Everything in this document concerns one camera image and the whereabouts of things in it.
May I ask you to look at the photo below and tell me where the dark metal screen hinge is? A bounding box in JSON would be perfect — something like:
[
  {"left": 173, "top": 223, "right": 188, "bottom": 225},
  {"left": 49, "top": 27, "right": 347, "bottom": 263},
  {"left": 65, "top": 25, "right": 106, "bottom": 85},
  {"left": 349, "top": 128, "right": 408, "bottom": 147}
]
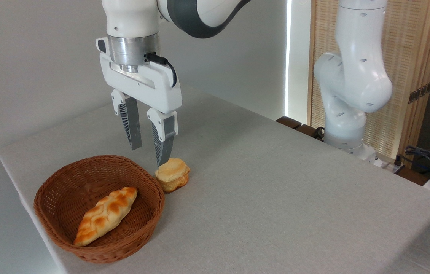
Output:
[{"left": 408, "top": 81, "right": 430, "bottom": 104}]

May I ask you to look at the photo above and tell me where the grey tablecloth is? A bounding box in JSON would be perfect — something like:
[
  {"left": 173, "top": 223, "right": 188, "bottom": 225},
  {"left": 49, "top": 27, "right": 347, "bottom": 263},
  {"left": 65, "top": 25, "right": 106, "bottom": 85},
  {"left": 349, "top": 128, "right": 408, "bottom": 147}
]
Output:
[{"left": 0, "top": 82, "right": 430, "bottom": 274}]

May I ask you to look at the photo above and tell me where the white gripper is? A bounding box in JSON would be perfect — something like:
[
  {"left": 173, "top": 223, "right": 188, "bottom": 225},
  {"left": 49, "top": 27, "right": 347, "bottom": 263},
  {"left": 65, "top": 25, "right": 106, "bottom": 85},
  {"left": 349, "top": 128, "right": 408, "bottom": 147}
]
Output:
[{"left": 96, "top": 37, "right": 182, "bottom": 166}]

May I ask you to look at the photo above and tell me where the round puff bread bun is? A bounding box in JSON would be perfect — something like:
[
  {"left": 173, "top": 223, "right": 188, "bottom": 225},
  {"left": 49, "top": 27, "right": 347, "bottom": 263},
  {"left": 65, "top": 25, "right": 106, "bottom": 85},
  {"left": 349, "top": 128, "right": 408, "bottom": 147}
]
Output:
[{"left": 155, "top": 158, "right": 191, "bottom": 193}]

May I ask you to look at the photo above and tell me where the wooden slatted folding screen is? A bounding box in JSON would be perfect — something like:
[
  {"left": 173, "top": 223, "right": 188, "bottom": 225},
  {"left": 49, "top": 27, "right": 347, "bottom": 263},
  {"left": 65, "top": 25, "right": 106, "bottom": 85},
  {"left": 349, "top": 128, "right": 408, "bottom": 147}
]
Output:
[{"left": 307, "top": 0, "right": 430, "bottom": 168}]

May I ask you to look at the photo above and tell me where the long braided bread loaf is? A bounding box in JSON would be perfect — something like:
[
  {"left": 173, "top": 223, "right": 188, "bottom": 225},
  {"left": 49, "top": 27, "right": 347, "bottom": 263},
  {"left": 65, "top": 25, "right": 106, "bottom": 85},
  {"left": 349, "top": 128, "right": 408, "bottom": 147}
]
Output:
[{"left": 73, "top": 186, "right": 138, "bottom": 247}]

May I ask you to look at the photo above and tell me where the brown wicker basket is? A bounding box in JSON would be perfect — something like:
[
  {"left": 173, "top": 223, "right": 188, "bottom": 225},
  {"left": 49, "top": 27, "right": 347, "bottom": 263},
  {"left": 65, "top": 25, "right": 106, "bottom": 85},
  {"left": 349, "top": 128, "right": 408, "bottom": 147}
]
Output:
[{"left": 33, "top": 155, "right": 165, "bottom": 264}]

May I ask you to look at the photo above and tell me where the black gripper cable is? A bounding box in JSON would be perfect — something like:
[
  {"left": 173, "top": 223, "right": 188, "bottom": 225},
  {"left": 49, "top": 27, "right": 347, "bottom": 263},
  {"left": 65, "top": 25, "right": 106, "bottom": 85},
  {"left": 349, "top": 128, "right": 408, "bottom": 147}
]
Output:
[{"left": 145, "top": 53, "right": 177, "bottom": 88}]

